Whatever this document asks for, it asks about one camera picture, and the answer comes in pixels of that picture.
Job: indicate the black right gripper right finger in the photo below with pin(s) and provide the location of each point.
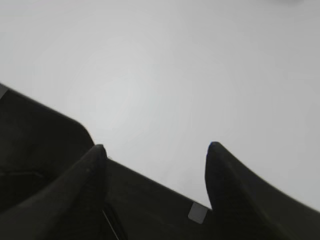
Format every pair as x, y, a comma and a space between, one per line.
247, 207

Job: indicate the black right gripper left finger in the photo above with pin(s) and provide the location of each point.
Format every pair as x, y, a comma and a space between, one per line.
60, 199

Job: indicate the grey table edge tab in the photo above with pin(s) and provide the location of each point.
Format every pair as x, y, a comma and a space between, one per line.
197, 213

